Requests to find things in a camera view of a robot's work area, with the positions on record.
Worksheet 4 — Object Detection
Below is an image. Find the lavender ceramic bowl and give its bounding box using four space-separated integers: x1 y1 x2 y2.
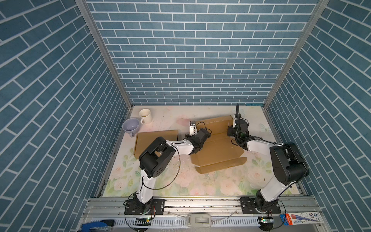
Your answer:
122 118 141 137

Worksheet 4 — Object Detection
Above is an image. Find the blue black tool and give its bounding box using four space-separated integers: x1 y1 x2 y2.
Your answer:
79 219 115 232

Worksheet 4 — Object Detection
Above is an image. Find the aluminium corner post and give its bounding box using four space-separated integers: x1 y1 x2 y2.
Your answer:
75 0 133 110
263 0 329 111

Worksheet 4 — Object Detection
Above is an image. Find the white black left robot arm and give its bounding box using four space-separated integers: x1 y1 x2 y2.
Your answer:
133 128 211 214

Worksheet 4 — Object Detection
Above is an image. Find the aluminium corner post left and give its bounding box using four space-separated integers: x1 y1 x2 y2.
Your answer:
75 0 133 110

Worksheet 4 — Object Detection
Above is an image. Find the aluminium corner post right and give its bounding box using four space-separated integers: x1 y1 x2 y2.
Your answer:
263 0 329 111

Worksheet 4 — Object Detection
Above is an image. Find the white red blue tube box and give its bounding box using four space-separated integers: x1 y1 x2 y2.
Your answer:
280 212 324 226

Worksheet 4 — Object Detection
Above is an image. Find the cream ceramic mug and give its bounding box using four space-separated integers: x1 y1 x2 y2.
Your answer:
139 109 152 124

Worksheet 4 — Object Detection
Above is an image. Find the grey plastic clamp handle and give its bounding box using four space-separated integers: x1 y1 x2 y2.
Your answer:
186 213 212 228

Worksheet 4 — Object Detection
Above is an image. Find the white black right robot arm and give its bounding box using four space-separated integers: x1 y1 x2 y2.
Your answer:
227 118 309 213

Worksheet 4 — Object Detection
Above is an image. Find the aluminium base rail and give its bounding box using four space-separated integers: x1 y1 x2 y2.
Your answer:
77 195 329 232

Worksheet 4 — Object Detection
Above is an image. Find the brown cardboard box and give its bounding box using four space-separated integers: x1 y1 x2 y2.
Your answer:
190 116 247 174
134 130 178 159

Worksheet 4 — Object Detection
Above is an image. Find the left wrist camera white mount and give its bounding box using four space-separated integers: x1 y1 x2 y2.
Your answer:
189 120 198 136

